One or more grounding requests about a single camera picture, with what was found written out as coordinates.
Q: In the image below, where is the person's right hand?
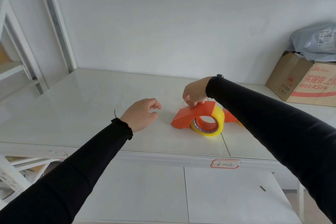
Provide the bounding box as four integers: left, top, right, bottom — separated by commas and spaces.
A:
182, 76, 214, 108

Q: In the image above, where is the person's left hand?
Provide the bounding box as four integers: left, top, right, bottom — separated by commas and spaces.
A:
119, 98, 162, 133

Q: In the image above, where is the orange tape dispenser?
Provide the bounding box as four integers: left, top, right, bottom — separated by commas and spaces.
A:
171, 101, 239, 130

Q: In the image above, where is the person's left forearm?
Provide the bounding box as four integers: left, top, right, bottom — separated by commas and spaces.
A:
0, 117, 134, 224

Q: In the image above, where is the person's right forearm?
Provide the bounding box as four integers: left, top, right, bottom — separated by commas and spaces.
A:
205, 75, 336, 223

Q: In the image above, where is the yellow packing tape roll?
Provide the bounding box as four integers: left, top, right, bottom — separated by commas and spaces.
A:
190, 105, 226, 137

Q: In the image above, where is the red bordered paper label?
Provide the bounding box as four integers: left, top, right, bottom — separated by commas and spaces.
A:
210, 159, 241, 169

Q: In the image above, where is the brown cardboard box red print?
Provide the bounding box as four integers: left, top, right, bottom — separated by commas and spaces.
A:
266, 51, 336, 107

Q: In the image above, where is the grey plastic mailer bag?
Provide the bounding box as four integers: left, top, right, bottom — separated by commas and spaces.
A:
289, 23, 336, 62

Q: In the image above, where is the white metal shelf upright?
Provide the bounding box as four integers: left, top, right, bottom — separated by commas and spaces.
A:
34, 0, 78, 74

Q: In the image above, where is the white metal side shelf rack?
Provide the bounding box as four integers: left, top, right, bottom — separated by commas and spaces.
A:
0, 1, 49, 102

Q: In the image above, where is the white metal lower rack frame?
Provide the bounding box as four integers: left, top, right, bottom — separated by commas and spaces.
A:
0, 151, 69, 210

